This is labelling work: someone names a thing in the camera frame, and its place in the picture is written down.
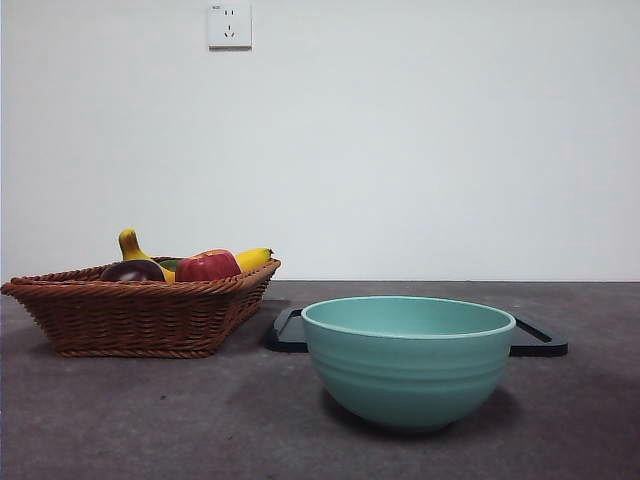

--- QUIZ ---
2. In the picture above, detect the teal ribbed bowl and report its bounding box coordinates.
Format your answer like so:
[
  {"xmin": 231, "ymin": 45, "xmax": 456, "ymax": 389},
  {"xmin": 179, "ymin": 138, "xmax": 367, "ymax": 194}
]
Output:
[{"xmin": 300, "ymin": 295, "xmax": 517, "ymax": 434}]

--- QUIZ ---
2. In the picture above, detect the dark red plum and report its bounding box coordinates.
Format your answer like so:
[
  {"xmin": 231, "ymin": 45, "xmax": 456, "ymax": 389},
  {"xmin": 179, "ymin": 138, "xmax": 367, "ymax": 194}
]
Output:
[{"xmin": 99, "ymin": 259, "xmax": 167, "ymax": 283}]

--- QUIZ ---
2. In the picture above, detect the red apple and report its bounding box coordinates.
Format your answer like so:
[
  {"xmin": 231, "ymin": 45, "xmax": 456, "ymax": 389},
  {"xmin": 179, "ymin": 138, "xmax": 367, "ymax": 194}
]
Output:
[{"xmin": 173, "ymin": 248, "xmax": 242, "ymax": 282}]

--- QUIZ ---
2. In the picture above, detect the yellow banana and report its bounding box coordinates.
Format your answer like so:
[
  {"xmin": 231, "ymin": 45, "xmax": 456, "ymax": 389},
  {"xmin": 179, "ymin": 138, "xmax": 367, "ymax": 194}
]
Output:
[{"xmin": 117, "ymin": 228, "xmax": 275, "ymax": 284}]

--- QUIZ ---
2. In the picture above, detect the brown wicker basket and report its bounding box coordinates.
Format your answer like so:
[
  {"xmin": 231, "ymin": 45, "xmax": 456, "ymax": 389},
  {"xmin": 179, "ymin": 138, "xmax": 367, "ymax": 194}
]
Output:
[{"xmin": 0, "ymin": 257, "xmax": 282, "ymax": 359}]

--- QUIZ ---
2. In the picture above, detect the black rectangular tray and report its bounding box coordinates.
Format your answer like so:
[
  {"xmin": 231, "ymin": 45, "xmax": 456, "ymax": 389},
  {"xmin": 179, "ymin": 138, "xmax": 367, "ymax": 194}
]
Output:
[{"xmin": 264, "ymin": 305, "xmax": 570, "ymax": 357}]

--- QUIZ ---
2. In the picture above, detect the white wall socket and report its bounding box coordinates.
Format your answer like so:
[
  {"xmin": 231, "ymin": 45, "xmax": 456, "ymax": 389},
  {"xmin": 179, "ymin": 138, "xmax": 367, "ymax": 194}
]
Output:
[{"xmin": 207, "ymin": 1, "xmax": 253, "ymax": 51}]

